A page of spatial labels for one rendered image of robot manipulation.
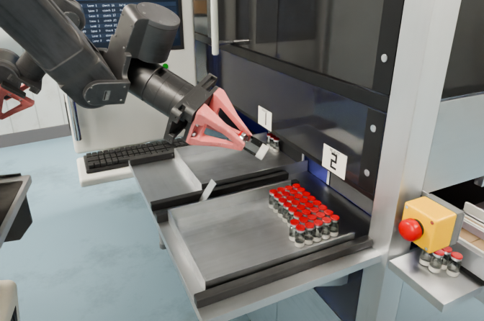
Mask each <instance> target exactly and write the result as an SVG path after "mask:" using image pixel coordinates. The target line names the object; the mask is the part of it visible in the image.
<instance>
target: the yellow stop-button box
mask: <svg viewBox="0 0 484 321"><path fill-rule="evenodd" d="M463 214H464V212H463V211H462V210H461V209H458V208H457V207H455V206H453V205H451V204H450V203H448V202H446V201H444V200H442V199H440V198H439V197H437V196H435V195H433V194H427V195H426V196H423V197H420V198H417V199H413V200H410V201H408V202H406V203H405V206H404V210H403V218H402V220H405V219H408V218H412V219H414V220H416V221H417V222H418V223H419V225H420V226H421V230H422V236H421V238H420V239H418V240H415V241H413V243H415V244H417V246H419V247H420V248H422V249H423V250H425V251H426V252H427V253H433V252H435V251H437V250H440V249H442V248H445V247H447V246H449V245H450V246H451V245H454V244H455V243H456V242H457V237H458V234H459V231H460V225H461V223H462V218H463Z"/></svg>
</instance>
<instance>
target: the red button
mask: <svg viewBox="0 0 484 321"><path fill-rule="evenodd" d="M398 230H399V233H400V235H401V236H402V238H403V239H405V240H407V241H410V242H413V241H415V240H418V239H420V238H421V236H422V230H421V226H420V225H419V223H418V222H417V221H416V220H414V219H412V218H408V219H405V220H402V221H401V222H400V224H399V225H398Z"/></svg>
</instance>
